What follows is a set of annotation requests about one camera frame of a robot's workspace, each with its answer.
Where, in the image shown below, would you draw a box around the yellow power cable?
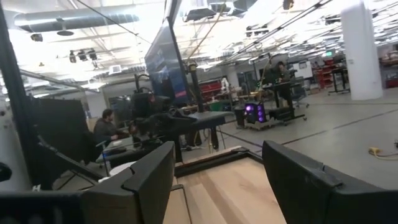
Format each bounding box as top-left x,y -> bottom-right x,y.
368,146 -> 398,162

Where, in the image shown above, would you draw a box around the large dark display screen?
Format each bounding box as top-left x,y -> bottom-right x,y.
144,17 -> 191,106

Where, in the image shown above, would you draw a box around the red storage shelf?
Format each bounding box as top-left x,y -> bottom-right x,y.
198,78 -> 223,102

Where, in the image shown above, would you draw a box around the white small robot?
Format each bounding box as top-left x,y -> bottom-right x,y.
221,77 -> 231,95

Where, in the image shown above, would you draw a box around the black vertical frame post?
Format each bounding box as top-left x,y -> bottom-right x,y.
0,2 -> 35,191

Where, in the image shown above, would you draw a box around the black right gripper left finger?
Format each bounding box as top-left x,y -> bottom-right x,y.
0,141 -> 176,224

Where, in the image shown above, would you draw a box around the standing person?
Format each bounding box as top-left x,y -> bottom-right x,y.
274,60 -> 294,84

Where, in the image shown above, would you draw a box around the black table edge frame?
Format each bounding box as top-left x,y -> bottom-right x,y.
174,146 -> 265,179

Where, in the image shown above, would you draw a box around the black rolling desk cart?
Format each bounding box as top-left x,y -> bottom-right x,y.
262,80 -> 308,123

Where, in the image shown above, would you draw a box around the black robot station equipment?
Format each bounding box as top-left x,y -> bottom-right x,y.
129,73 -> 200,149

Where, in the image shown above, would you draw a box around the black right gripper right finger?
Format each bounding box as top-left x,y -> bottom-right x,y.
262,139 -> 398,224

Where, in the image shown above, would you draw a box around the computer tower purple lights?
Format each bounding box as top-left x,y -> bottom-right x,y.
243,101 -> 268,124

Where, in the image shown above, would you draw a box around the black pole yellow label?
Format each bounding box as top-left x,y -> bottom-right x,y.
185,60 -> 206,113

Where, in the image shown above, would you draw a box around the white pillar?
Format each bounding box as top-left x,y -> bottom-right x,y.
340,0 -> 384,101

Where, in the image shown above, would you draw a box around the seated person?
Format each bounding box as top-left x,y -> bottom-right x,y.
93,108 -> 126,147

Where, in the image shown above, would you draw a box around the grey ceiling duct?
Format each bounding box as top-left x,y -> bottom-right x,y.
13,5 -> 141,34

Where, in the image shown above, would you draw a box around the black work table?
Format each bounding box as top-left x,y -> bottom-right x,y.
173,111 -> 234,157

